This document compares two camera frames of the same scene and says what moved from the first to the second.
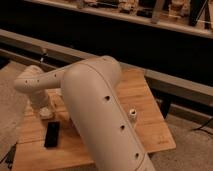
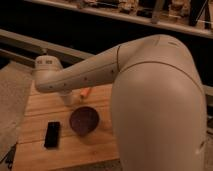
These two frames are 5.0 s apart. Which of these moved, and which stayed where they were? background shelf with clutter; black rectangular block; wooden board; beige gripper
Moved: beige gripper
Stayed: background shelf with clutter; black rectangular block; wooden board
